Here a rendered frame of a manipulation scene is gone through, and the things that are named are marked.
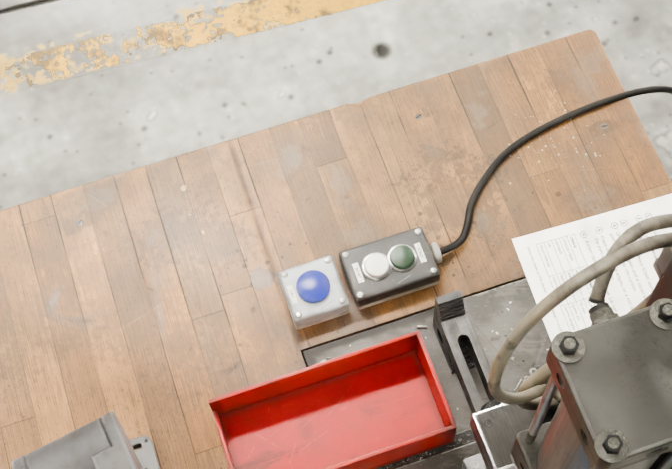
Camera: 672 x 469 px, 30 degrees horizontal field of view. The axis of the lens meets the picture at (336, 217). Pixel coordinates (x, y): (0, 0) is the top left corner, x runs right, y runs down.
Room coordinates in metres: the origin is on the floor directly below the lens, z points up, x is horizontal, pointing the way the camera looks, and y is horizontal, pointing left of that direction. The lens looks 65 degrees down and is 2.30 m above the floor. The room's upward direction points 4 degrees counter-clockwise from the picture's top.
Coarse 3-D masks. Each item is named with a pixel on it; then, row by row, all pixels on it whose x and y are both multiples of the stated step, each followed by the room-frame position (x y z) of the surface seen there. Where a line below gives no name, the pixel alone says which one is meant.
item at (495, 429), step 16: (480, 416) 0.32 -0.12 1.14; (496, 416) 0.32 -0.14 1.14; (512, 416) 0.32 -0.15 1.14; (528, 416) 0.32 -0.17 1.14; (480, 432) 0.31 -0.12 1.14; (496, 432) 0.31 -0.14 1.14; (512, 432) 0.30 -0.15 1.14; (480, 448) 0.30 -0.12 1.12; (496, 448) 0.29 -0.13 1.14; (496, 464) 0.28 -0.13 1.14; (512, 464) 0.26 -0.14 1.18
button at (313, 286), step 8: (312, 272) 0.57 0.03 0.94; (320, 272) 0.57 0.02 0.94; (304, 280) 0.56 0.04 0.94; (312, 280) 0.56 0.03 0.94; (320, 280) 0.56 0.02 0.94; (328, 280) 0.56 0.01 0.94; (296, 288) 0.55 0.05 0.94; (304, 288) 0.55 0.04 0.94; (312, 288) 0.55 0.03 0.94; (320, 288) 0.55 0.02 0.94; (328, 288) 0.55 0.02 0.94; (304, 296) 0.54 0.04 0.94; (312, 296) 0.54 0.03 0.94; (320, 296) 0.54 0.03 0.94
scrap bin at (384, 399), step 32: (352, 352) 0.46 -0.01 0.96; (384, 352) 0.46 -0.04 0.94; (416, 352) 0.47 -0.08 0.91; (256, 384) 0.43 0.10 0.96; (288, 384) 0.43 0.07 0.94; (320, 384) 0.44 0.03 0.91; (352, 384) 0.44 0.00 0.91; (384, 384) 0.43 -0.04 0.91; (416, 384) 0.43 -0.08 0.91; (224, 416) 0.41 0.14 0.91; (256, 416) 0.41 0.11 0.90; (288, 416) 0.40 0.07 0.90; (320, 416) 0.40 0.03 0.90; (352, 416) 0.40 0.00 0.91; (384, 416) 0.40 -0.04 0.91; (416, 416) 0.39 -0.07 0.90; (448, 416) 0.38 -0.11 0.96; (224, 448) 0.37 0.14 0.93; (256, 448) 0.37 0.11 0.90; (288, 448) 0.37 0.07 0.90; (320, 448) 0.36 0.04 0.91; (352, 448) 0.36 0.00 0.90; (384, 448) 0.34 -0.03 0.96; (416, 448) 0.35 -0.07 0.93
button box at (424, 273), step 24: (624, 96) 0.79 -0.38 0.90; (552, 120) 0.76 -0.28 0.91; (480, 192) 0.67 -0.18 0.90; (384, 240) 0.60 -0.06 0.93; (408, 240) 0.60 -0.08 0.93; (456, 240) 0.60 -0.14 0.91; (360, 264) 0.58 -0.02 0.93; (432, 264) 0.57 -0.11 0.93; (360, 288) 0.54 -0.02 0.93; (384, 288) 0.54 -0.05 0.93; (408, 288) 0.54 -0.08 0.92
